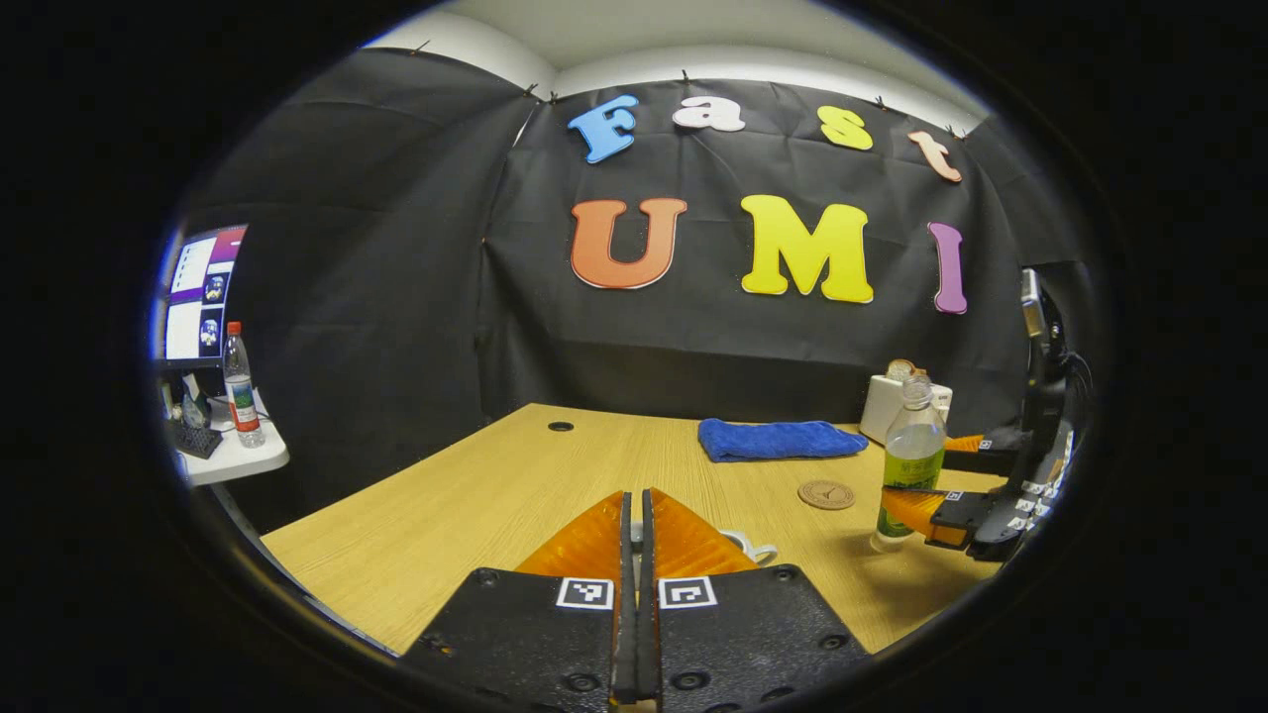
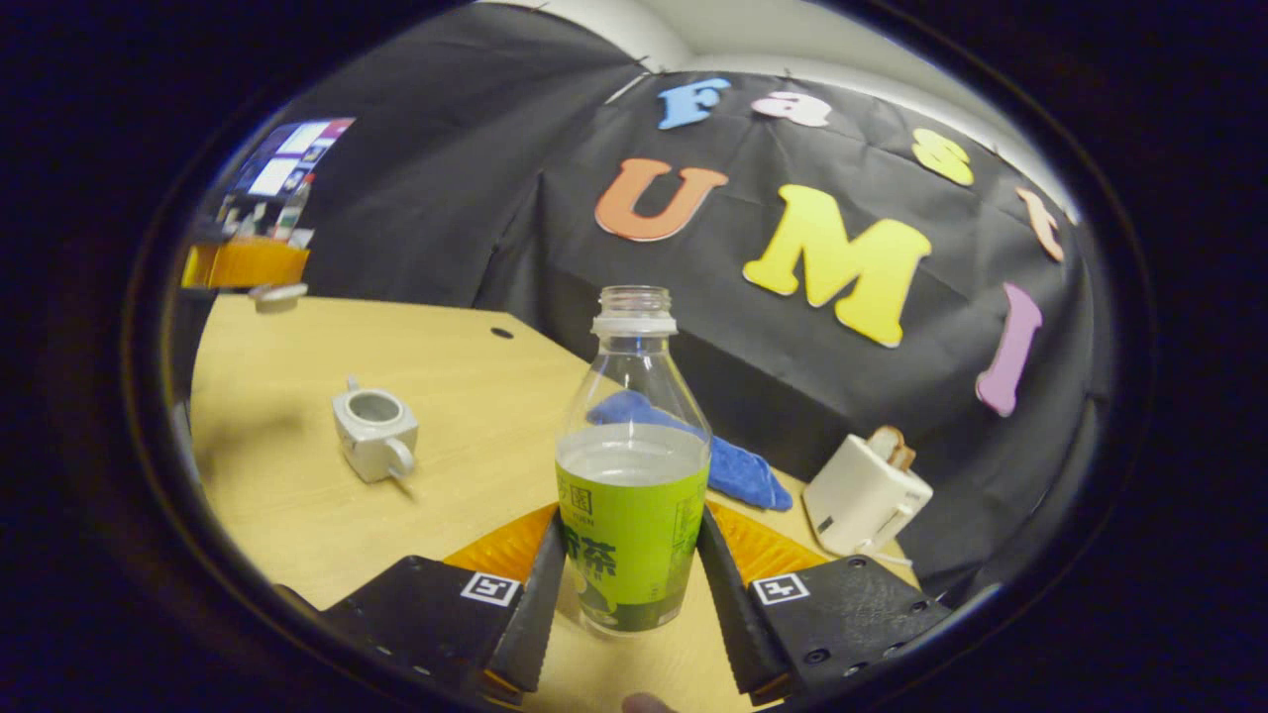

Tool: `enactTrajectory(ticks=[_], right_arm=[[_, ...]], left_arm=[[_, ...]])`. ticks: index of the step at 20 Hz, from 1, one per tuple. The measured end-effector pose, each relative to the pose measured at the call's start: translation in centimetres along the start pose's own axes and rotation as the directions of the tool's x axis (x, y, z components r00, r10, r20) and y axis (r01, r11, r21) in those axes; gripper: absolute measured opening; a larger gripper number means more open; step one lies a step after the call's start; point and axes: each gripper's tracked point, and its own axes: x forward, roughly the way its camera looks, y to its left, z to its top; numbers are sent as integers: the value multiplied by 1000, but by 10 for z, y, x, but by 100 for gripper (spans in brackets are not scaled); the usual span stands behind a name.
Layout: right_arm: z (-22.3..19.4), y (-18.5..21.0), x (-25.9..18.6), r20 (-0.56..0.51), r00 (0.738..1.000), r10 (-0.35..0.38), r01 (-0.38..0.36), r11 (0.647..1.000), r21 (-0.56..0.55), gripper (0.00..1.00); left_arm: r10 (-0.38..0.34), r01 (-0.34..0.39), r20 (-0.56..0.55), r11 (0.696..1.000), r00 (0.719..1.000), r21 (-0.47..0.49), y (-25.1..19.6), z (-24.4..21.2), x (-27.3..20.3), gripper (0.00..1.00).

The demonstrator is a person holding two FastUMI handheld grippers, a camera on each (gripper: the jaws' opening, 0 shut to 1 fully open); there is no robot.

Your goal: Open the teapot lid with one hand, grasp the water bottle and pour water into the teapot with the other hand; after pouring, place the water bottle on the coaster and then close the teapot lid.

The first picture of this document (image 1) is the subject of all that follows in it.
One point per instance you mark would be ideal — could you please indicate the small black device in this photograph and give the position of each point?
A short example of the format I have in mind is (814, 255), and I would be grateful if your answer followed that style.
(198, 440)

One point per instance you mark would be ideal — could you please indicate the white toaster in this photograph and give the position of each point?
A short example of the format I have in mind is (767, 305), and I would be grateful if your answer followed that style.
(880, 411)

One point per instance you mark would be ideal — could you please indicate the pale bread slice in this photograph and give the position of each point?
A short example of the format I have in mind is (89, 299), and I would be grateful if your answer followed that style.
(899, 369)

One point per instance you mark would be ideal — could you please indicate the blue towel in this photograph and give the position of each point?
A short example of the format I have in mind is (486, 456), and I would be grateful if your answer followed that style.
(778, 440)

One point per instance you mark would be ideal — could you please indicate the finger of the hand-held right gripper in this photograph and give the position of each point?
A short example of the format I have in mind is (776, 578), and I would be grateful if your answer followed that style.
(956, 515)
(991, 460)

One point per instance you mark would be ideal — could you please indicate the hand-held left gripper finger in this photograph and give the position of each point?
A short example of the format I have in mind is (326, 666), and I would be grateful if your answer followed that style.
(647, 634)
(624, 644)

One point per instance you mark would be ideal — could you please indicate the green label water bottle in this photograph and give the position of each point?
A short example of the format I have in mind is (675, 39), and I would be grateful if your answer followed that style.
(911, 460)

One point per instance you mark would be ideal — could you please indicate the round brown coaster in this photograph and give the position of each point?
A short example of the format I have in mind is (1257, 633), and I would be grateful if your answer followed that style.
(826, 495)

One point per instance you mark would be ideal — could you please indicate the white side table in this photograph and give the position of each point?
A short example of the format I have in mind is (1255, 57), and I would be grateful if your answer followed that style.
(243, 460)

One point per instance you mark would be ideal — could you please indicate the red cap plastic bottle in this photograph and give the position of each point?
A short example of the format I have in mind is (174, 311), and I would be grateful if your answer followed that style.
(242, 396)

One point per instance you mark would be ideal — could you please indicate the computer monitor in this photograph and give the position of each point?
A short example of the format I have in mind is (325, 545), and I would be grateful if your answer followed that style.
(198, 297)

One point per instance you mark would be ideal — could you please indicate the black backdrop cloth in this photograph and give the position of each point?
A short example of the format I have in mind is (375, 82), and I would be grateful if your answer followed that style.
(396, 297)

